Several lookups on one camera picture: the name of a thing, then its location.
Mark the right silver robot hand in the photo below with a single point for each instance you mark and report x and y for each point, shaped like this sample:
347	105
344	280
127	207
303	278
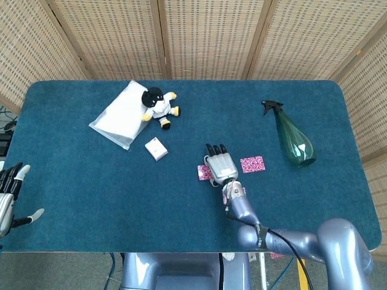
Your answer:
222	167

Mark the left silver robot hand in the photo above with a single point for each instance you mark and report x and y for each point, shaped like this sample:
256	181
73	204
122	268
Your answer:
6	205

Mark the right lavender robot arm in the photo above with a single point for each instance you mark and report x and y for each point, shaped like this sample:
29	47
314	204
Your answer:
338	241

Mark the black electronics box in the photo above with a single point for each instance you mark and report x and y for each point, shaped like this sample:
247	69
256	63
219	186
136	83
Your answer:
4	145

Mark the small white box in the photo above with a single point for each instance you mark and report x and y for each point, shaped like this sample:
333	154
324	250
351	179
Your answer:
155	149

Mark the green spray bottle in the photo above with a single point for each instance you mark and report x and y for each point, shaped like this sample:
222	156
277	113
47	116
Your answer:
294	142

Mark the dark grey device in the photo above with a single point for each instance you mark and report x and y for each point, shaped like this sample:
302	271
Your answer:
10	126

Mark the blue felt table cover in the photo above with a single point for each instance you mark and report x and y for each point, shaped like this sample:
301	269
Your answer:
90	196

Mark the black and white plush toy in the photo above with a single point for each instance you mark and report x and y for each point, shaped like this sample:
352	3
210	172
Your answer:
158	110

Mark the white round dial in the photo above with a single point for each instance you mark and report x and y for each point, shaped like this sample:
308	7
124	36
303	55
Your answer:
228	256

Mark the white table leg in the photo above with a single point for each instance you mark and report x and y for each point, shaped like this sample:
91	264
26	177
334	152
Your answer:
262	272

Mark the lavender robot torso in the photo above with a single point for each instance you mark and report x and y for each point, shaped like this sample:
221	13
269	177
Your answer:
181	272

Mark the white pillow-shaped package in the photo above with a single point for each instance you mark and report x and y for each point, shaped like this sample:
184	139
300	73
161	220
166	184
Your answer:
118	121

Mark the woven rattan screen panel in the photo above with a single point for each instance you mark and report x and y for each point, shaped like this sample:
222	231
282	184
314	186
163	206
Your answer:
115	39
27	51
208	39
369	105
302	39

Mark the yellow floor tape strip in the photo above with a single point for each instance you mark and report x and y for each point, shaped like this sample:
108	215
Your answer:
300	282

